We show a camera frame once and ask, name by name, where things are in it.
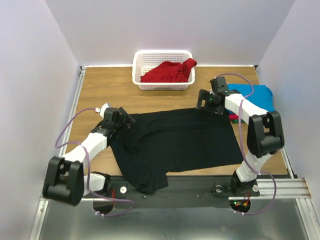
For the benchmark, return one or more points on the red t shirt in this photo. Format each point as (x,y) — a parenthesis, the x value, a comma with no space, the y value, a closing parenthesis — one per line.
(170,72)

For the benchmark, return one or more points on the white plastic basket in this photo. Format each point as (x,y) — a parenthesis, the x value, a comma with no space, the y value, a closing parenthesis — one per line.
(146,60)

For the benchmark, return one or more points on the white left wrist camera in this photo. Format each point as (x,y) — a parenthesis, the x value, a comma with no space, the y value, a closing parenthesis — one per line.
(101,110)

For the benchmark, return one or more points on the folded blue t shirt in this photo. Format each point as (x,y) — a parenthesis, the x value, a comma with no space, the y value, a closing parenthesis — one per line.
(262,96)

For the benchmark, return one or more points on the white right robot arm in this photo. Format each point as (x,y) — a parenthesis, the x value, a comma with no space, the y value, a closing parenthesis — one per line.
(264,130)

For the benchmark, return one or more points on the black t shirt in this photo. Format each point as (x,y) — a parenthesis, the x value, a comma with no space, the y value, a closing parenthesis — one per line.
(173,141)

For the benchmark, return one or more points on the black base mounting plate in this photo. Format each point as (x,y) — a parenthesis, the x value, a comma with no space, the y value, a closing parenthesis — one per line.
(192,191)

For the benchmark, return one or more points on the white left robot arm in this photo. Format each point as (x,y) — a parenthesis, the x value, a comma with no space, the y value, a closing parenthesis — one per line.
(69,177)

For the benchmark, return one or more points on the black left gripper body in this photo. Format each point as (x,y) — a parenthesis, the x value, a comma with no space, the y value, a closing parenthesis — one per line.
(121,125)

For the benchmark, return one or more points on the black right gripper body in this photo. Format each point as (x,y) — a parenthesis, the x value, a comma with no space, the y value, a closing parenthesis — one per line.
(202,99)

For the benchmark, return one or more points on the aluminium frame rail left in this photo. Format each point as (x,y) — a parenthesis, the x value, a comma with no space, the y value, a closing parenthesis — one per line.
(66,134)

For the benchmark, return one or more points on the folded pink t shirt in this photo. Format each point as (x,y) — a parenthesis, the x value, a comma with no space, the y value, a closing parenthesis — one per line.
(233,117)

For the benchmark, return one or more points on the aluminium frame rail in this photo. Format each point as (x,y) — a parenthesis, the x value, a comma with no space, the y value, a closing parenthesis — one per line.
(289,187)
(66,134)

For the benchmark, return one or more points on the aluminium frame rail right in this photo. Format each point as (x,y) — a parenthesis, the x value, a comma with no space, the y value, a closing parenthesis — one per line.
(289,187)

